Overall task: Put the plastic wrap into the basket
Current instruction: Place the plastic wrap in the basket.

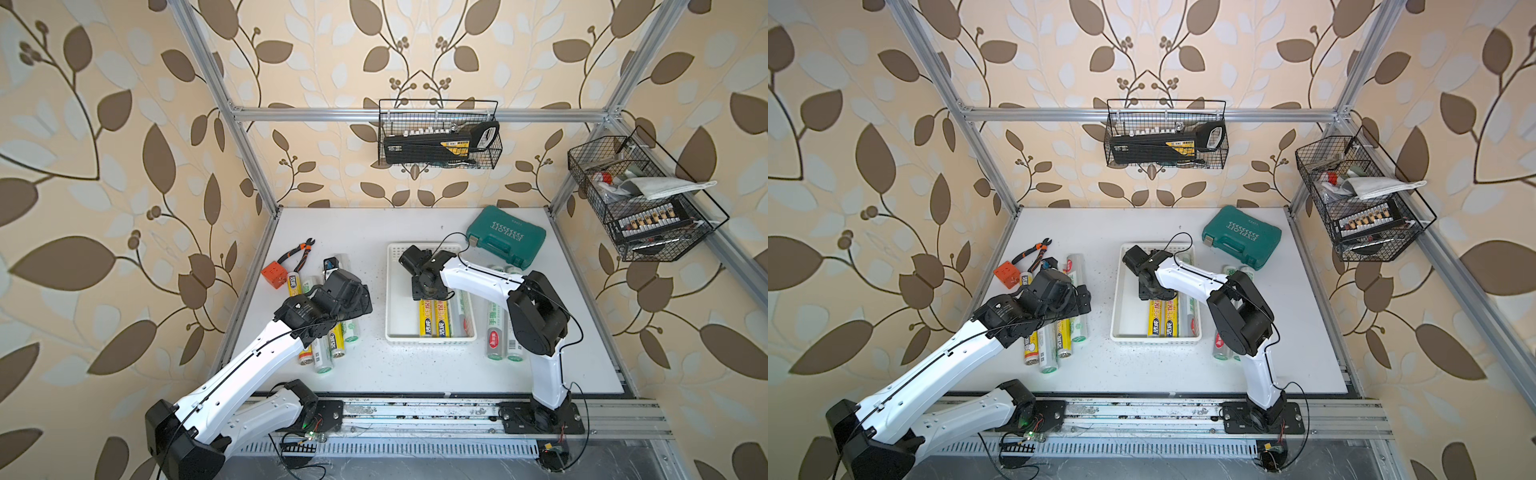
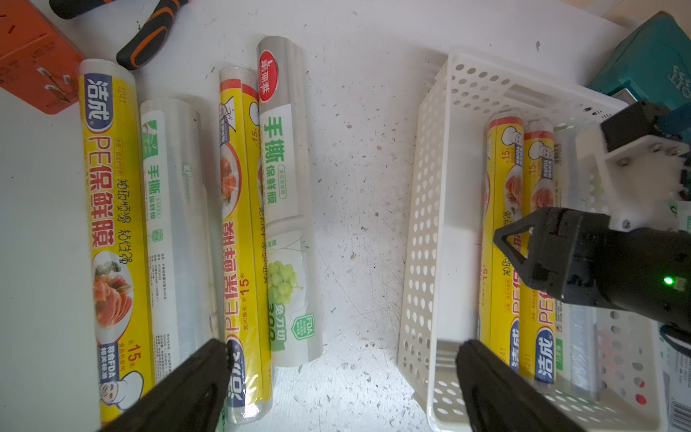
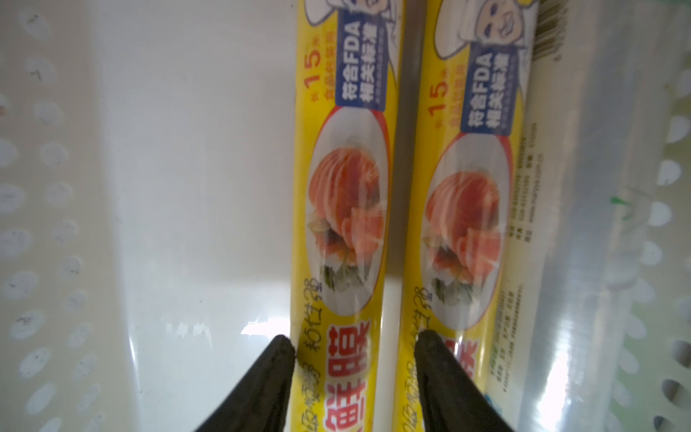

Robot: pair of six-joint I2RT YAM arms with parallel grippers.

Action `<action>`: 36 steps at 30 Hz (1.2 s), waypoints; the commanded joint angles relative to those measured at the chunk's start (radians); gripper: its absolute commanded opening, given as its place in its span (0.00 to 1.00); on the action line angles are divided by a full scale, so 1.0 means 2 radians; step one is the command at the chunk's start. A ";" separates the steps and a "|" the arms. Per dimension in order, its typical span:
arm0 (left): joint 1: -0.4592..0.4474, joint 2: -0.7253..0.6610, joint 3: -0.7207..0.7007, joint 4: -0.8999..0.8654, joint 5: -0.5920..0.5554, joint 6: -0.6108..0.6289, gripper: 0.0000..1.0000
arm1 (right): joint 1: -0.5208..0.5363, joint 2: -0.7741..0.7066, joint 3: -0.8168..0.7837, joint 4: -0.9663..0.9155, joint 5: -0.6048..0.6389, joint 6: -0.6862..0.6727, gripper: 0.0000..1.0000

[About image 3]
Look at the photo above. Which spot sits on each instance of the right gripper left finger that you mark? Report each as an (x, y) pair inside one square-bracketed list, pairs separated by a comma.
[(260, 400)]

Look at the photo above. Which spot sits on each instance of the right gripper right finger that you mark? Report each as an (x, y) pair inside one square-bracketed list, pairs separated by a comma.
[(449, 399)]

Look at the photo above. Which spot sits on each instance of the yellow wrap roll group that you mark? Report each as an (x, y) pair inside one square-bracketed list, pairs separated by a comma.
[(346, 111), (475, 64)]

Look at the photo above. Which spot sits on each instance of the white plastic perforated basket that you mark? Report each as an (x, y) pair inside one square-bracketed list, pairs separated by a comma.
[(147, 170)]

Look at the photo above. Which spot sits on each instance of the white green wrap roll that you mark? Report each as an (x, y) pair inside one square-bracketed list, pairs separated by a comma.
[(598, 108)]

